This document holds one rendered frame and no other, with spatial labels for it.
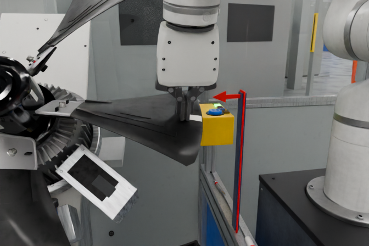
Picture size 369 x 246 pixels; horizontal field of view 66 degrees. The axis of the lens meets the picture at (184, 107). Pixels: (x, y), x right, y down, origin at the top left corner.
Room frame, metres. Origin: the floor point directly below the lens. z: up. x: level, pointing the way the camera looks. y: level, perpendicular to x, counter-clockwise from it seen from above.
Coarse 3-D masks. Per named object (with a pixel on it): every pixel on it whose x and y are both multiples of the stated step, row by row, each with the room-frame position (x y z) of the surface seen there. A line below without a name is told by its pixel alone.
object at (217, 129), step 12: (204, 108) 0.87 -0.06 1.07; (216, 108) 0.87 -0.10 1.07; (204, 120) 0.77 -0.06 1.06; (216, 120) 0.78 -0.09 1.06; (228, 120) 0.78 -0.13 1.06; (204, 132) 0.77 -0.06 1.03; (216, 132) 0.78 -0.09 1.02; (228, 132) 0.78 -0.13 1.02; (204, 144) 0.77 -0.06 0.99; (216, 144) 0.78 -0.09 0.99
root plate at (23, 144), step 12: (0, 144) 0.43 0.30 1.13; (12, 144) 0.45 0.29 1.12; (24, 144) 0.47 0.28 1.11; (0, 156) 0.42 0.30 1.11; (12, 156) 0.44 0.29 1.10; (24, 156) 0.45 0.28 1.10; (36, 156) 0.47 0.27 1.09; (0, 168) 0.41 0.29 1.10; (12, 168) 0.42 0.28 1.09; (24, 168) 0.44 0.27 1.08; (36, 168) 0.46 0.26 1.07
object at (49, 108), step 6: (54, 102) 0.53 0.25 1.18; (72, 102) 0.54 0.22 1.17; (78, 102) 0.54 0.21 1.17; (42, 108) 0.48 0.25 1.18; (48, 108) 0.49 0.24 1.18; (54, 108) 0.49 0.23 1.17; (60, 108) 0.49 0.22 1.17; (66, 108) 0.50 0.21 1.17; (72, 108) 0.50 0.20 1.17; (48, 114) 0.46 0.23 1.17; (54, 114) 0.46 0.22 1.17; (60, 114) 0.46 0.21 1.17; (66, 114) 0.46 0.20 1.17
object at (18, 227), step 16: (0, 176) 0.40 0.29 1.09; (16, 176) 0.41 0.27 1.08; (32, 176) 0.43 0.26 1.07; (0, 192) 0.38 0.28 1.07; (16, 192) 0.40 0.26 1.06; (32, 192) 0.41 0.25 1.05; (48, 192) 0.44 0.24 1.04; (0, 208) 0.37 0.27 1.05; (16, 208) 0.38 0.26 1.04; (32, 208) 0.40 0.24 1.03; (48, 208) 0.42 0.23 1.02; (0, 224) 0.35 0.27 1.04; (16, 224) 0.37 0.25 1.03; (32, 224) 0.38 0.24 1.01; (48, 224) 0.40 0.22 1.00; (0, 240) 0.34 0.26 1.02; (16, 240) 0.35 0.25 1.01; (32, 240) 0.37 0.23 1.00; (48, 240) 0.38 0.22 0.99; (64, 240) 0.40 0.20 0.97
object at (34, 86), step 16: (0, 64) 0.48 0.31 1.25; (16, 64) 0.47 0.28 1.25; (0, 80) 0.46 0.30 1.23; (16, 80) 0.47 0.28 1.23; (32, 80) 0.47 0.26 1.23; (0, 96) 0.44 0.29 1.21; (16, 96) 0.44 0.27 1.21; (48, 96) 0.56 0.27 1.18; (0, 112) 0.42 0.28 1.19; (16, 112) 0.43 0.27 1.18; (32, 112) 0.47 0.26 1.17; (16, 128) 0.46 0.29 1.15; (32, 128) 0.51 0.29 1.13; (48, 128) 0.51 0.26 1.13
